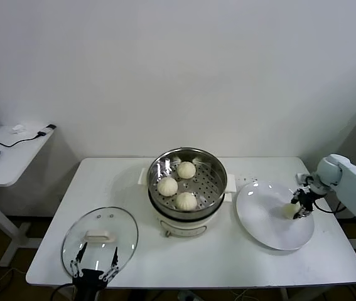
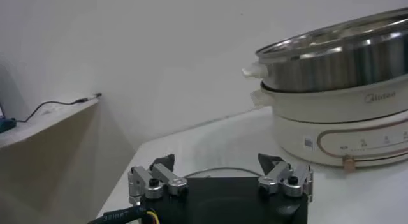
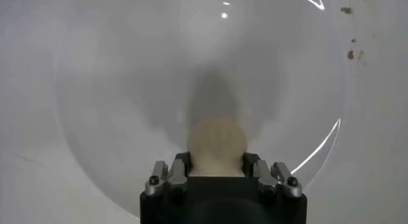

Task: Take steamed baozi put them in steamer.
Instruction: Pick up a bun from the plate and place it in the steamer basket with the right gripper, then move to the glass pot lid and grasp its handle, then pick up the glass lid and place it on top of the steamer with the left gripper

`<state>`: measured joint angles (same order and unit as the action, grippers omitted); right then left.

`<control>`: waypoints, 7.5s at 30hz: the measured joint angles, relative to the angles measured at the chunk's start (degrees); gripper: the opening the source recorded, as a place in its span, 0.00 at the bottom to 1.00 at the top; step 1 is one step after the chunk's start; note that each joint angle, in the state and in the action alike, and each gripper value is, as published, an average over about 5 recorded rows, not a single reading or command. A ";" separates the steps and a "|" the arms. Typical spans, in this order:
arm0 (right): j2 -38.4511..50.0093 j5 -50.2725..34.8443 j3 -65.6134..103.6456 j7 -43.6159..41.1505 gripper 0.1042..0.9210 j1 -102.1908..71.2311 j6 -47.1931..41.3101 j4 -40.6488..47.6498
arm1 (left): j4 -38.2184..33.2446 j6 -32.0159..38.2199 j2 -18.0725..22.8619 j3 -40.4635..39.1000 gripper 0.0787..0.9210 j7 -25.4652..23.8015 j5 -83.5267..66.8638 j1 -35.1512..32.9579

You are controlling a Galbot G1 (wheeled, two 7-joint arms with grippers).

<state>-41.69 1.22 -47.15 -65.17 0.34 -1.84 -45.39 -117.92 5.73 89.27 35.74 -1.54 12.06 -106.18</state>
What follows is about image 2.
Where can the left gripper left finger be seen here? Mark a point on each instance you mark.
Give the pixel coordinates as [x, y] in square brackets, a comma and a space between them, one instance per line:
[162, 180]

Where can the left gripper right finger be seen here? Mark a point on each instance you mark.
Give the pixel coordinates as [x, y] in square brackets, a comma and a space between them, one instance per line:
[283, 180]

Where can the cream electric cooker base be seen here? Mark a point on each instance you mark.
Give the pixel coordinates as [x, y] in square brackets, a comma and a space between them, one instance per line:
[334, 129]

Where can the white side desk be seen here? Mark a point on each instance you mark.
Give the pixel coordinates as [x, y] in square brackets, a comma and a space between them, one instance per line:
[41, 123]

